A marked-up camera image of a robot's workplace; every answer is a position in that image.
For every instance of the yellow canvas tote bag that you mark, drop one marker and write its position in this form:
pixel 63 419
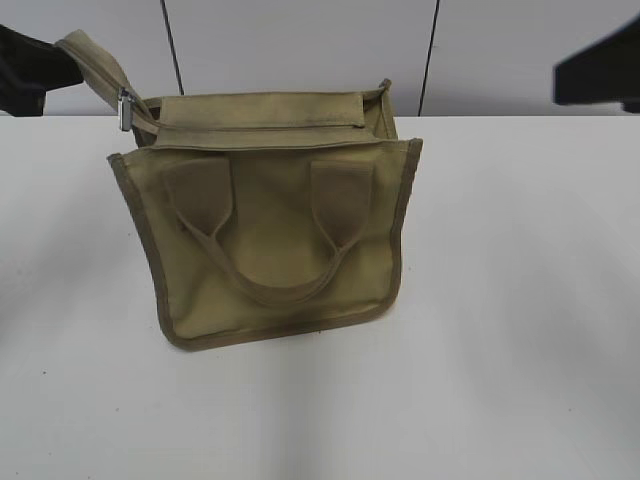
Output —
pixel 263 214

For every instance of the silver zipper pull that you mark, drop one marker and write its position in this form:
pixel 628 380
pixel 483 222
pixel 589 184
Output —
pixel 126 104

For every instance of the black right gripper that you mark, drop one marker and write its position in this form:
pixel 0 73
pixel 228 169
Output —
pixel 607 71

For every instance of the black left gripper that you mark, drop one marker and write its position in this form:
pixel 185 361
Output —
pixel 30 68

